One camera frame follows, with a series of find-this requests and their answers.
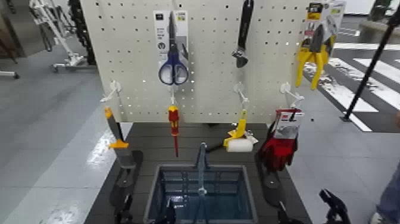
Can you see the white pegboard hook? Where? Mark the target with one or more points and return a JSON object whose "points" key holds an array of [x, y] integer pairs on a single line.
{"points": [[172, 94], [285, 88], [240, 89], [113, 86]]}

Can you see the black tripod pole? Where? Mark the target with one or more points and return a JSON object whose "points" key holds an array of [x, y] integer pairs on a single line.
{"points": [[368, 70]]}

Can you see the yellow snips in card package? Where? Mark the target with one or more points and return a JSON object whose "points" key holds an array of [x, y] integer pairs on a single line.
{"points": [[312, 56]]}

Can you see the brown wooden furniture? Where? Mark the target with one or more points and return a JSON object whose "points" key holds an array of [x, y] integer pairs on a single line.
{"points": [[9, 31]]}

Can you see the black upright stand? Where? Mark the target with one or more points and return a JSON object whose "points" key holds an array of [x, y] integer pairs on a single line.
{"points": [[82, 31]]}

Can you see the white pegboard panel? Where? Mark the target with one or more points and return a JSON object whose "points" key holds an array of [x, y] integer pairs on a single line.
{"points": [[212, 62]]}

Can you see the grey concrete block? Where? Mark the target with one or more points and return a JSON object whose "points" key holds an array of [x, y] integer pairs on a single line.
{"points": [[378, 31]]}

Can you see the black pegboard stand foot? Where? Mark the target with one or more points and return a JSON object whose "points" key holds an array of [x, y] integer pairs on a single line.
{"points": [[272, 187], [125, 186]]}

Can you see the person's leg in jeans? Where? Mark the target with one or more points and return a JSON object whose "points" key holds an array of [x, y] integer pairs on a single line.
{"points": [[392, 200]]}

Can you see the black adjustable wrench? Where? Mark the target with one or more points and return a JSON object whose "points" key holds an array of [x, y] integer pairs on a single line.
{"points": [[245, 25]]}

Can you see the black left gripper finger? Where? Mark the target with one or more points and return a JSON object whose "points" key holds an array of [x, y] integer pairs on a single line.
{"points": [[123, 214], [170, 214]]}

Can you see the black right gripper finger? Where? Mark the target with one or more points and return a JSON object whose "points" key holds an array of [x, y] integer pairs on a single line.
{"points": [[337, 209], [283, 217]]}

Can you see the white wheeled metal rack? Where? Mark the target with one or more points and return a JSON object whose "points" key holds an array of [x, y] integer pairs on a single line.
{"points": [[73, 59]]}

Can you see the red gloves with card header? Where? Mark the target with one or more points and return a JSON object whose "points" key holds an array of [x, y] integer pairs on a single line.
{"points": [[278, 153]]}

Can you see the blue scissors in card package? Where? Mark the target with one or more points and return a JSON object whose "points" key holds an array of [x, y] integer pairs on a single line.
{"points": [[162, 31]]}

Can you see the red yellow screwdriver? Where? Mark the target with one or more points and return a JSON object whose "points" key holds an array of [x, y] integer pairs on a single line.
{"points": [[173, 119]]}

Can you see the white floor base bar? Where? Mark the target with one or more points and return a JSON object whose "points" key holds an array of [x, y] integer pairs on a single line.
{"points": [[9, 74]]}

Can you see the white shoe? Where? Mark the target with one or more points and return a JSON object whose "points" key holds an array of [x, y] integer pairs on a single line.
{"points": [[376, 219]]}

